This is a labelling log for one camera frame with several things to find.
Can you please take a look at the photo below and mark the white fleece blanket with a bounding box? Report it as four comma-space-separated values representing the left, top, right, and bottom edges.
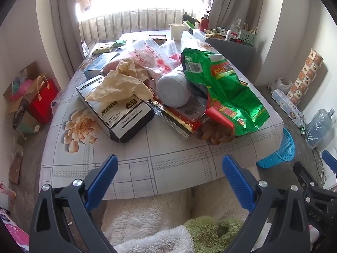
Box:
101, 166, 271, 253

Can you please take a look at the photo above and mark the red rice cracker bag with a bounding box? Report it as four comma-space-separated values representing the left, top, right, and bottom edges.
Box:
149, 95, 211, 139

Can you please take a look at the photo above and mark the large water jug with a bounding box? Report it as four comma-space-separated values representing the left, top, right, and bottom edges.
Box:
305, 109, 335, 148

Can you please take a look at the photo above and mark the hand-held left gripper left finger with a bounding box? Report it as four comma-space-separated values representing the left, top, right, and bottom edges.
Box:
29, 153, 119, 253

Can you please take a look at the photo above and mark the green snack bag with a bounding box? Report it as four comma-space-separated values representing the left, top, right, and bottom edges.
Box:
181, 48, 270, 136

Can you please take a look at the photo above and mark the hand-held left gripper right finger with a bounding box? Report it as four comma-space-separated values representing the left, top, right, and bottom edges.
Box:
222, 154, 310, 253

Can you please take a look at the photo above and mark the pink printed bag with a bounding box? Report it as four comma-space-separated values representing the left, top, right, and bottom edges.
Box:
0, 208, 30, 253

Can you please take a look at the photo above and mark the white plastic bag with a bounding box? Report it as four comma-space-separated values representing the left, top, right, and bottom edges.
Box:
269, 77, 293, 93

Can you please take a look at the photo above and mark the red gift bag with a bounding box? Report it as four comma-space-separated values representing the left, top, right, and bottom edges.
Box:
28, 75, 59, 124

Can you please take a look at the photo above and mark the white drawer unit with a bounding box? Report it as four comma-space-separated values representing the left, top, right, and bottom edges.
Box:
322, 174, 337, 192

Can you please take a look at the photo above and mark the brown flat packet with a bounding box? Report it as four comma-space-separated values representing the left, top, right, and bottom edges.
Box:
149, 34, 168, 43

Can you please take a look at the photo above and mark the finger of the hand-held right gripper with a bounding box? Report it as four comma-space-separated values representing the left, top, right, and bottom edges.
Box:
322, 150, 337, 176
293, 161, 325, 199

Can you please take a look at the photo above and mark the brown paper bag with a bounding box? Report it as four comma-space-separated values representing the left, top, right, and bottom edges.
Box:
13, 103, 40, 135

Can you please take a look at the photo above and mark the toilet paper pack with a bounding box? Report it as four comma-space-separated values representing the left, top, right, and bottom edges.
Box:
271, 89, 306, 127

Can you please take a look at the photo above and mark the blue plastic basket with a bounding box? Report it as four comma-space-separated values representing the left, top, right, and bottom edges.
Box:
257, 127, 296, 168

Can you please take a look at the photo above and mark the white plastic bottle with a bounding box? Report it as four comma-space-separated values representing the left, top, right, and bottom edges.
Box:
156, 70, 192, 108

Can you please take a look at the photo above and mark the green fleece cloth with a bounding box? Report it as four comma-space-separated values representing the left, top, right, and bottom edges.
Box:
184, 216, 244, 253

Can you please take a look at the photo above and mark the open cardboard box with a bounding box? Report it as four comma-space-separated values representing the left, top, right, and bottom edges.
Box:
3, 61, 39, 114

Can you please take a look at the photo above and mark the white storage box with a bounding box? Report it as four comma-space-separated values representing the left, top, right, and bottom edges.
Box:
192, 29, 209, 42

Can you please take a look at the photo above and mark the grey cabinet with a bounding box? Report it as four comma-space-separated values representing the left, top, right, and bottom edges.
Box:
205, 35, 254, 69

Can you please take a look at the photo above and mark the yellow paper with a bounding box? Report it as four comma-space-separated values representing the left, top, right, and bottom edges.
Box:
86, 57, 154, 103

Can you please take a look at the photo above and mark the blue white carton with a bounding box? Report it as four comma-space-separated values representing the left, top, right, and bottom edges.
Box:
84, 52, 120, 79

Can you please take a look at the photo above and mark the green plastic storage basket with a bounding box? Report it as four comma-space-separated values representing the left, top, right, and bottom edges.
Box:
238, 28, 257, 45

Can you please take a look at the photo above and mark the black gadget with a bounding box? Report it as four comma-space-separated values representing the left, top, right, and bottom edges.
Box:
183, 13, 200, 24

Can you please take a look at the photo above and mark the white paper cup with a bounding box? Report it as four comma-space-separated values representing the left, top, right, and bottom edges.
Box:
169, 23, 185, 41

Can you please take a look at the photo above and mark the clear red printed plastic bag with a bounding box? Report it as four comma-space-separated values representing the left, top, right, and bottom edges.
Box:
124, 38, 182, 79

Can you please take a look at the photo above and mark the translucent plastic bag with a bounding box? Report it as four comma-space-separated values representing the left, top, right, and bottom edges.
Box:
231, 18, 243, 34

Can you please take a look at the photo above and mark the grey curtain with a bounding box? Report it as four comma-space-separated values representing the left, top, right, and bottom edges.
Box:
35, 0, 85, 79
209, 0, 271, 33

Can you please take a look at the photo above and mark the tile patterned roll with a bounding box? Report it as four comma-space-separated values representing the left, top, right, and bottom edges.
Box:
287, 49, 324, 105

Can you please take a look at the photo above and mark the red thermos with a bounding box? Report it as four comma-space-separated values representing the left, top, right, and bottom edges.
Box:
199, 14, 210, 32

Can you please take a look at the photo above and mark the bundle of wooden sticks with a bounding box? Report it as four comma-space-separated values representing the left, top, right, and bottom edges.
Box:
243, 22, 258, 34

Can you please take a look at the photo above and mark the wooden board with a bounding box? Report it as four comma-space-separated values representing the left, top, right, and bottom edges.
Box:
9, 153, 23, 185

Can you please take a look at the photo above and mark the pink packet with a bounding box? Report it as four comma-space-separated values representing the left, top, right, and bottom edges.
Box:
102, 60, 124, 75

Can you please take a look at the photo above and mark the metal window railing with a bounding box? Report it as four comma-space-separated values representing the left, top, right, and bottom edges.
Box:
79, 7, 211, 46

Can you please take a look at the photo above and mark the grey left curtain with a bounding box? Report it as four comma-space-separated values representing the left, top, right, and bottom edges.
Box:
35, 0, 85, 79

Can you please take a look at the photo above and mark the white cable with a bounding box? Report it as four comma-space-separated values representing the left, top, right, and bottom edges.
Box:
317, 148, 326, 187

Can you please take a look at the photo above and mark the yellow green snack packet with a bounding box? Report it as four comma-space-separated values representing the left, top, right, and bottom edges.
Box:
92, 42, 117, 55

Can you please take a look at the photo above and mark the black white cardboard box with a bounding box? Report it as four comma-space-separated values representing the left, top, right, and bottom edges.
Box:
75, 74, 155, 143

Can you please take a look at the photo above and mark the floral tablecloth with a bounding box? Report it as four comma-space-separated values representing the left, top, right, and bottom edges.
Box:
39, 30, 284, 201

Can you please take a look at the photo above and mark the grey right curtain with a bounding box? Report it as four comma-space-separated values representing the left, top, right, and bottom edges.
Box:
209, 0, 271, 33

